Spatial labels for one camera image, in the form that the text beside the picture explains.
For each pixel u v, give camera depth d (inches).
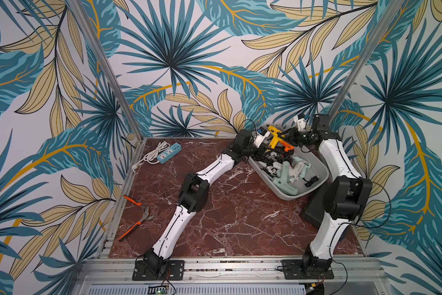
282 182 36.0
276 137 35.2
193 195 25.6
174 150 43.3
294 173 37.6
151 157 42.0
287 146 33.4
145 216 33.9
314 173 39.7
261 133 32.4
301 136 30.7
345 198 20.3
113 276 28.5
